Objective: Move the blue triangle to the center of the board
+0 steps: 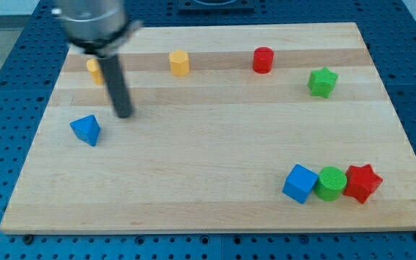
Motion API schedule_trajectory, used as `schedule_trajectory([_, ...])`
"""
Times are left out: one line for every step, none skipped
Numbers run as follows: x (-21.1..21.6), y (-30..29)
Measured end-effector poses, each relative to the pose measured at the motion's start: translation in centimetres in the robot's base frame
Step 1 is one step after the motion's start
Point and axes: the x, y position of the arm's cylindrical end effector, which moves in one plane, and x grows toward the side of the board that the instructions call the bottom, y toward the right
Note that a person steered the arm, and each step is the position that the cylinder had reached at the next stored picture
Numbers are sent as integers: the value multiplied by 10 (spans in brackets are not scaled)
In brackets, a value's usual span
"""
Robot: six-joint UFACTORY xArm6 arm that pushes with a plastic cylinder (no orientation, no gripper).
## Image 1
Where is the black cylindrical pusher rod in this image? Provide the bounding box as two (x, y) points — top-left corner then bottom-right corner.
(98, 55), (134, 118)

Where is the blue triangle block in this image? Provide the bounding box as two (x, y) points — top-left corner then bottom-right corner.
(69, 115), (100, 147)

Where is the wooden board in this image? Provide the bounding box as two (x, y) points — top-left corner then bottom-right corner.
(0, 22), (416, 235)

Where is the yellow block behind rod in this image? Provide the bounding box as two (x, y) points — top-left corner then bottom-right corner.
(86, 58), (104, 85)

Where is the yellow hexagon block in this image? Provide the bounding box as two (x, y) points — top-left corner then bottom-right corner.
(168, 50), (190, 77)

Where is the red cylinder block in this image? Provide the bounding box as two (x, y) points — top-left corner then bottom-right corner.
(252, 47), (274, 74)

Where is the green star block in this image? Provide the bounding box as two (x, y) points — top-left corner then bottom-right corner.
(308, 67), (339, 98)

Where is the blue cube block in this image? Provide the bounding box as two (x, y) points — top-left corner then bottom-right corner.
(282, 164), (319, 204)

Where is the green cylinder block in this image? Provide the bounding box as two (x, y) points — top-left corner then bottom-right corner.
(314, 166), (347, 202)

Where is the red star block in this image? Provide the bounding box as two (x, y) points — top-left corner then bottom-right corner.
(343, 164), (383, 204)

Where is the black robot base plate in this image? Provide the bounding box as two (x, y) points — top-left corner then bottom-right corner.
(176, 0), (254, 12)

